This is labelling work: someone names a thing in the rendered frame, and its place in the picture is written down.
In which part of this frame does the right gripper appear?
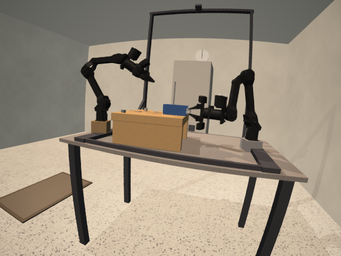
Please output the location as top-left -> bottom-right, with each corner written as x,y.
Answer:
129,63 -> 155,83

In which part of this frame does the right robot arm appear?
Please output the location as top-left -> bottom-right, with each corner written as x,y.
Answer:
80,47 -> 150,122

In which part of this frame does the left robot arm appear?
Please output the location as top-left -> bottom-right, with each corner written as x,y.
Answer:
209,69 -> 262,141

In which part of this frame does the blue open-top tray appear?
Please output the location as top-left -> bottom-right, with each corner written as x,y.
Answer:
163,104 -> 188,116

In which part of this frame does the black metal overhead frame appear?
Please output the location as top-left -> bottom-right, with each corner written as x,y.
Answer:
138,9 -> 254,137

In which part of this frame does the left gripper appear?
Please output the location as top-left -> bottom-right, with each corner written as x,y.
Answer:
188,95 -> 213,130

